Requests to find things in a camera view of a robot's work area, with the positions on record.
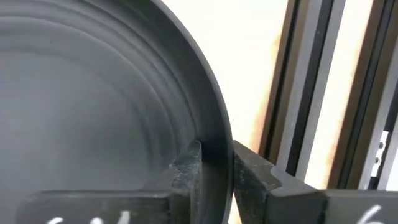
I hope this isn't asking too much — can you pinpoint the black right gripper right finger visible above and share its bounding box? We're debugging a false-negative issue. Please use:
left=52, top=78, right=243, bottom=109
left=232, top=139, right=398, bottom=224

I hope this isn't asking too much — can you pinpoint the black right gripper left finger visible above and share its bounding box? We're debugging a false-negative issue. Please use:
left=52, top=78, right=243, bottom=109
left=15, top=139, right=203, bottom=224

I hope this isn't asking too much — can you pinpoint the black round plate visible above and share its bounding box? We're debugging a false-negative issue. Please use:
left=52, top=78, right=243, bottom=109
left=0, top=0, right=234, bottom=224

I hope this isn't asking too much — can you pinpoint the white metal bracket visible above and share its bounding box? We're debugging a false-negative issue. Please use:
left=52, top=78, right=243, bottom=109
left=371, top=130, right=390, bottom=179

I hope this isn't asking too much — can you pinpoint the black aluminium table frame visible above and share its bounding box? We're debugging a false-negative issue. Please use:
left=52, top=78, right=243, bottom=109
left=257, top=0, right=398, bottom=191

